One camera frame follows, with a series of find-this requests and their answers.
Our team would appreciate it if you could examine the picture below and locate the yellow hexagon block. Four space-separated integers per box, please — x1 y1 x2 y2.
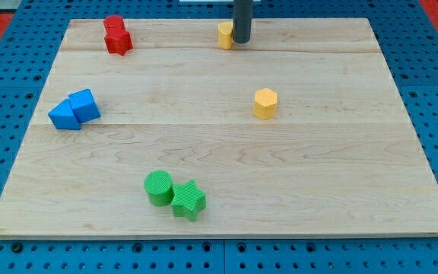
252 88 278 119

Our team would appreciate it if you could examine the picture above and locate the green star block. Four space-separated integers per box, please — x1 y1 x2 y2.
170 180 207 221

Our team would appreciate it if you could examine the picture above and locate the green cylinder block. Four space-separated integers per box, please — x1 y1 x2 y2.
144 170 173 206

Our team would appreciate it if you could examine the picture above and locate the light wooden board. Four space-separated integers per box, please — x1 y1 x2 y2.
0 18 438 240

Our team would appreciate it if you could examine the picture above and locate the yellow heart block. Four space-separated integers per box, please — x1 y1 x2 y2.
217 21 233 49

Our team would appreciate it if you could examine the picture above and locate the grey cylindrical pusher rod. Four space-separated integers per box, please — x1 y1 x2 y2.
233 0 253 43

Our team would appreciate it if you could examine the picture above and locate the red star block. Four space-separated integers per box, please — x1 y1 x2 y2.
104 30 133 56

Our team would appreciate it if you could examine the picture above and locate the blue cube block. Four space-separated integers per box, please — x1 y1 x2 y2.
68 89 100 123

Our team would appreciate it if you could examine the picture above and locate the red cylinder block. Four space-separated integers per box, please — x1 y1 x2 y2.
103 14 125 33

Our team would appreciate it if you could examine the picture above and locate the blue triangle block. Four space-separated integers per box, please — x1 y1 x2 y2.
48 99 81 130

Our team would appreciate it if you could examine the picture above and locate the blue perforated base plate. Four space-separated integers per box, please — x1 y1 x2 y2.
0 0 438 273

